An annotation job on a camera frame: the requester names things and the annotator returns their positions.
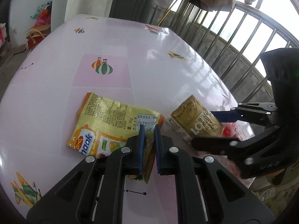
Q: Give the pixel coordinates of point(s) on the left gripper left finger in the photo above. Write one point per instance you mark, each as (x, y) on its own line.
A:
(92, 192)

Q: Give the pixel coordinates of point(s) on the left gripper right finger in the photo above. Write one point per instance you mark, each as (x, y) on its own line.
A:
(206, 192)

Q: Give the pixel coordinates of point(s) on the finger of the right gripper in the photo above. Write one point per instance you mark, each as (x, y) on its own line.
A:
(257, 113)
(224, 144)

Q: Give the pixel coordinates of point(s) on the gold cylindrical snack pack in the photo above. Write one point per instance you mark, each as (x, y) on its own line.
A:
(191, 119)

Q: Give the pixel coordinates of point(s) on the yellow snack wrapper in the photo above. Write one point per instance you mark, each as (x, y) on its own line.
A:
(105, 125)

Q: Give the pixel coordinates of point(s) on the red crumpled wrapper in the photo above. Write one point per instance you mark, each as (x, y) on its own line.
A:
(238, 129)

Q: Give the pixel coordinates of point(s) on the pink balloon-print tablecloth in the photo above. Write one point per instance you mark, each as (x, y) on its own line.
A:
(142, 65)

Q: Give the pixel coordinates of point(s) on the dark green door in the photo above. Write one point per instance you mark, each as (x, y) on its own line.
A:
(132, 10)

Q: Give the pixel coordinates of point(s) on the yellow broom handle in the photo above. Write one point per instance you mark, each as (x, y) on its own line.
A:
(167, 12)

